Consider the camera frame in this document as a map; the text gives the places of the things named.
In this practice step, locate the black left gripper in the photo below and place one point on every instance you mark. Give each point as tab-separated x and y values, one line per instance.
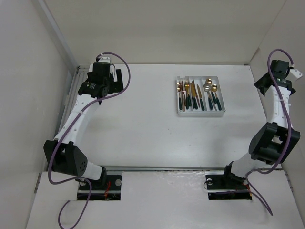
115	85

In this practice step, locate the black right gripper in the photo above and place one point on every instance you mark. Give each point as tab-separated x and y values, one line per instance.
258	83

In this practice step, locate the gold spoon green handle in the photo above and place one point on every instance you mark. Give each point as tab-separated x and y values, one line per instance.
209	81
211	106
215	97

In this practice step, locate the silver slotted spoon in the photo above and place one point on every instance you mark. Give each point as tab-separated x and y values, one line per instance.
207	88

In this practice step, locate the gold fork green handle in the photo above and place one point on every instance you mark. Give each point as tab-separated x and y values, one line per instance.
189	102
186	85
179	97

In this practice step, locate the rose gold fork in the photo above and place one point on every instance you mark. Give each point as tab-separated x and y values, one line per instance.
182	93
184	100

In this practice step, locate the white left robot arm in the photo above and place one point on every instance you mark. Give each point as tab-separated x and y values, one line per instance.
63	153

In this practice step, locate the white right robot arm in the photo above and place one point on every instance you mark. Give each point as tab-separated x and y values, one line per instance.
276	139

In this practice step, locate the white three-compartment cutlery tray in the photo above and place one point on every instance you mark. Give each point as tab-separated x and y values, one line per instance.
200	80

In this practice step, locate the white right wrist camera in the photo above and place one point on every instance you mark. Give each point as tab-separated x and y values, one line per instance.
295	74

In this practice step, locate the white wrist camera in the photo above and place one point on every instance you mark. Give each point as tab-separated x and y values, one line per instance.
103	59
295	74

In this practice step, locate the aluminium rail frame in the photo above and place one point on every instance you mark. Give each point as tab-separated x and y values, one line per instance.
73	83

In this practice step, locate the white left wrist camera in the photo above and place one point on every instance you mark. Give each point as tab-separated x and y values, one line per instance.
103	59

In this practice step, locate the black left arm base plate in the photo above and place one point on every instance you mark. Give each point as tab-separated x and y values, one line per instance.
110	190

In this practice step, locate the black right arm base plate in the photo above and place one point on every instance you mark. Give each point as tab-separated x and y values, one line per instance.
221	187

